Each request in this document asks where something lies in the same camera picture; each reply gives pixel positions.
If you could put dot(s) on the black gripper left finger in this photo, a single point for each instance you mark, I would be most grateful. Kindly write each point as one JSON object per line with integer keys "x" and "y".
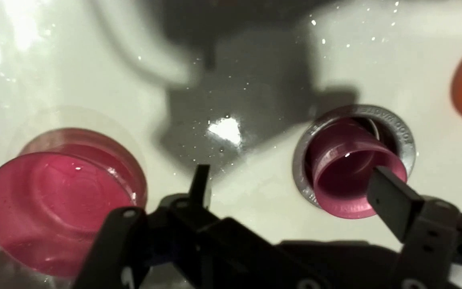
{"x": 132, "y": 241}

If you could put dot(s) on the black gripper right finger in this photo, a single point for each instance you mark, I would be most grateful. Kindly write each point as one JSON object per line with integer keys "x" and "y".
{"x": 428, "y": 228}

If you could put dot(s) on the pink plastic cup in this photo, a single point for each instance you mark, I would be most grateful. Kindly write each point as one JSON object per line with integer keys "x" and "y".
{"x": 340, "y": 159}

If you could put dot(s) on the white kitchen sink basin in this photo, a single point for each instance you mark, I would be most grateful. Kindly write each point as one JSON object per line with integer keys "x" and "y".
{"x": 122, "y": 68}

